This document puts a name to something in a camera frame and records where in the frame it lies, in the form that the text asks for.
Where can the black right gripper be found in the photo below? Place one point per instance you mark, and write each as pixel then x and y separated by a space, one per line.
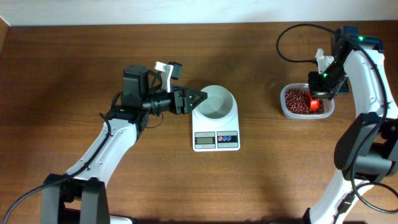
pixel 316 90

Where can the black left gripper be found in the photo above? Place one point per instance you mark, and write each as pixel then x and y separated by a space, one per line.
pixel 183 107

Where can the red measuring scoop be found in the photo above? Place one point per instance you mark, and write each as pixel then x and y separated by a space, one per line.
pixel 313 104

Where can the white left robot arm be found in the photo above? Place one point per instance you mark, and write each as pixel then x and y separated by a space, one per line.
pixel 79 195

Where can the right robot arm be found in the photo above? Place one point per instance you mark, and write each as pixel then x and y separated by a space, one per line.
pixel 367 151

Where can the grey round bowl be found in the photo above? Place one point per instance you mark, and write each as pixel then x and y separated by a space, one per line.
pixel 219 103

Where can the white digital kitchen scale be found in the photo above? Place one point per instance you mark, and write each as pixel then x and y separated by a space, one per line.
pixel 216 134

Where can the clear plastic container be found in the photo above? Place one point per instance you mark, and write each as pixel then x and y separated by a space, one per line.
pixel 329 106

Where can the red adzuki beans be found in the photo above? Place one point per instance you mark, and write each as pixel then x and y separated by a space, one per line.
pixel 296 102

